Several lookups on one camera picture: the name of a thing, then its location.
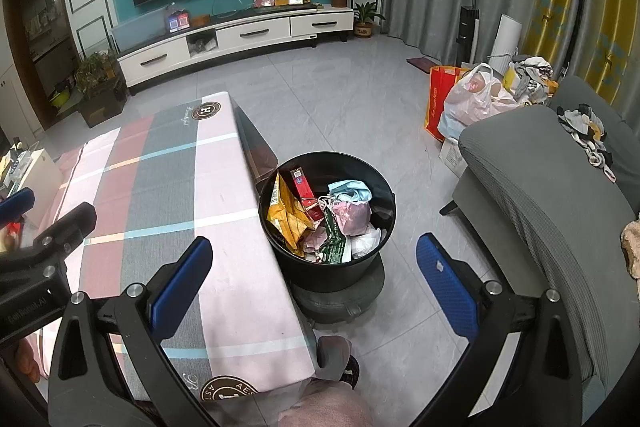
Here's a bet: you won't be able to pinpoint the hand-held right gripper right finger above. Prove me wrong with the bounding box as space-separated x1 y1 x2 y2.
415 233 583 427

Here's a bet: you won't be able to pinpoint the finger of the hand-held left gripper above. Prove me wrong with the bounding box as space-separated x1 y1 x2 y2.
0 187 36 223
30 202 98 268

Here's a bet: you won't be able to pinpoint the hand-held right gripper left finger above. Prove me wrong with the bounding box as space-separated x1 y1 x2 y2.
47 236 221 427

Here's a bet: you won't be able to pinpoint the white plastic bag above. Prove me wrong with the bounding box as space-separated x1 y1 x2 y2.
350 227 382 260

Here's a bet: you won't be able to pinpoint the pink plastic bag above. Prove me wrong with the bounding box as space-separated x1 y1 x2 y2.
332 201 372 235

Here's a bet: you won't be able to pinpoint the green snack bag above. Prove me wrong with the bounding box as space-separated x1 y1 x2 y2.
317 207 353 264

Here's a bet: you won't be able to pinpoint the black plastic bucket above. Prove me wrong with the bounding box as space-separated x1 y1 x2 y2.
257 151 397 286

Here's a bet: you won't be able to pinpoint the yellow snack bag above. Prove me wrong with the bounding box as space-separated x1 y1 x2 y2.
266 172 313 258

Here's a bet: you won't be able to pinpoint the light blue wrapper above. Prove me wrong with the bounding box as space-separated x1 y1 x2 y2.
327 179 373 205

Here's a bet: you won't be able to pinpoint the red carton box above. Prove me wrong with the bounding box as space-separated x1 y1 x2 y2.
289 167 317 202

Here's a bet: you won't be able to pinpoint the white cardboard box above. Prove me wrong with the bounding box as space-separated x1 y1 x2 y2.
10 148 63 223

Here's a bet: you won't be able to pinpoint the plaid tablecloth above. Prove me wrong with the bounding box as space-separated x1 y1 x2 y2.
20 91 321 408

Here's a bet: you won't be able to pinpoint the bushy plant in dark planter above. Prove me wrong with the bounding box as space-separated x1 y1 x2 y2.
75 49 128 128

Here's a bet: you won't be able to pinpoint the dark slipper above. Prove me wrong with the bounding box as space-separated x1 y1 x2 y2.
340 354 362 390

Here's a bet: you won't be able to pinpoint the grey sofa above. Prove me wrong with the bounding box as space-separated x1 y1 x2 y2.
440 74 640 408

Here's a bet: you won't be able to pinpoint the person's grey socked foot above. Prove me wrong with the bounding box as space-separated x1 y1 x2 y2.
316 334 353 383

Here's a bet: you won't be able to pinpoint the person's leg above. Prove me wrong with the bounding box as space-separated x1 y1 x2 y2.
272 379 376 427

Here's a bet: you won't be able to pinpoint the red shopping bag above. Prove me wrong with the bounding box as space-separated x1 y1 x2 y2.
425 66 473 142

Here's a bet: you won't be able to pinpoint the filled pale plastic bag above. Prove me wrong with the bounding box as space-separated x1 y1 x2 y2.
439 63 521 140

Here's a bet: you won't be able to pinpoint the beige plush cloth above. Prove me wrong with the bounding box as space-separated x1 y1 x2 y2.
620 219 640 280

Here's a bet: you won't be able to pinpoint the glass fish tank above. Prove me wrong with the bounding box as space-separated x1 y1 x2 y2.
111 14 171 52

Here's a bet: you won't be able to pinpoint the crumpled clothes on sofa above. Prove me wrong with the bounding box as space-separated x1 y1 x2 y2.
557 104 617 182

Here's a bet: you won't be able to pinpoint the dark floor mat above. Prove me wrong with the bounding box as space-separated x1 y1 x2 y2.
407 55 441 74

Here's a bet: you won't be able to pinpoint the pile of clothes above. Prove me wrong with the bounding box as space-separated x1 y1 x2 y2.
507 56 558 105

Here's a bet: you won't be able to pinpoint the upright vacuum cleaner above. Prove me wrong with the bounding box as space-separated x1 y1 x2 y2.
457 0 483 64

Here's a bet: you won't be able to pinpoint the white television cabinet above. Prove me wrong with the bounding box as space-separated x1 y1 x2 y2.
117 6 356 88

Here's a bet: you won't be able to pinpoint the small potted plant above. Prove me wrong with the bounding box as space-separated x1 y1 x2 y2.
352 2 387 38

